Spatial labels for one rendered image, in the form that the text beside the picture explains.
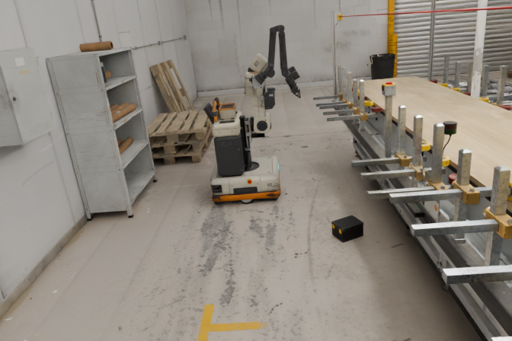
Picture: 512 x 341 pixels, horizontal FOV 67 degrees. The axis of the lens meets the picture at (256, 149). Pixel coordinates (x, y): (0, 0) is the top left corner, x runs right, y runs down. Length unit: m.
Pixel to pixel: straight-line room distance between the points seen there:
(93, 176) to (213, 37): 6.45
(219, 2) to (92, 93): 6.45
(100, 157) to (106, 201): 0.45
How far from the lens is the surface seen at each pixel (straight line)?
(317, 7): 9.73
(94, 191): 3.96
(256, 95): 3.67
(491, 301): 1.67
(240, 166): 3.67
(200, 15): 9.78
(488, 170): 2.14
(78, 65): 3.67
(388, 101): 2.63
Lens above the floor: 1.68
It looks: 18 degrees down
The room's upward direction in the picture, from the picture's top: 6 degrees counter-clockwise
